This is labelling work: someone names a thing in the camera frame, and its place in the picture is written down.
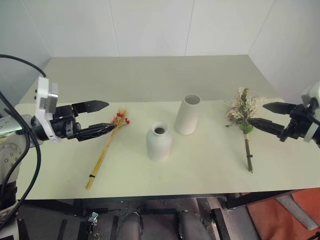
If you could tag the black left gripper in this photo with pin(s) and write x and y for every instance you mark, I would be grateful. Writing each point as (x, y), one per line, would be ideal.
(62, 125)

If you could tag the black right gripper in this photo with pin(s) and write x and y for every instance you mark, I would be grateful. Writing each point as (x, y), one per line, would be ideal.
(298, 122)

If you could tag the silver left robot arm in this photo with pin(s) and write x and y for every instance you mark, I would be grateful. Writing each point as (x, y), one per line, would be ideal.
(11, 152)

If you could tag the yellow stems with red berries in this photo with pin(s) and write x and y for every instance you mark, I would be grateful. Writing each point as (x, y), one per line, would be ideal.
(100, 160)

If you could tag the white bottle-shaped vase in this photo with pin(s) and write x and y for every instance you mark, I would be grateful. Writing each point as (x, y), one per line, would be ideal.
(158, 145)

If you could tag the tall white tapered vase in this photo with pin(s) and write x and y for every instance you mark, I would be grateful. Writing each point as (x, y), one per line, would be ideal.
(186, 117)

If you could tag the dried beige and green bouquet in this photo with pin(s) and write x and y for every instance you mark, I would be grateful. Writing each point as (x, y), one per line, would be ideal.
(243, 112)

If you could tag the grey strip on mat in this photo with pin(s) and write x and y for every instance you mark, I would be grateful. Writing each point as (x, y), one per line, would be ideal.
(297, 212)

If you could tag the small metal clamp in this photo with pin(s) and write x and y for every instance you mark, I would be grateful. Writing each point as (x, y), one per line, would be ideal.
(93, 217)

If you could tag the orange floor mat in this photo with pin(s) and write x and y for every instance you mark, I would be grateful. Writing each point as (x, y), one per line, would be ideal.
(272, 222)

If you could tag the dark rounded shape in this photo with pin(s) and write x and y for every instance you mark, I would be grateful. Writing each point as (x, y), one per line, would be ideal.
(191, 227)
(131, 227)

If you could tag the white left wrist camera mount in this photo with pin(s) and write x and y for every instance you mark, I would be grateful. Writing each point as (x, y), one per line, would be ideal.
(45, 100)

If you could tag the black table frame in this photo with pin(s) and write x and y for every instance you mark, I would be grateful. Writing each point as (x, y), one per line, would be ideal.
(260, 198)

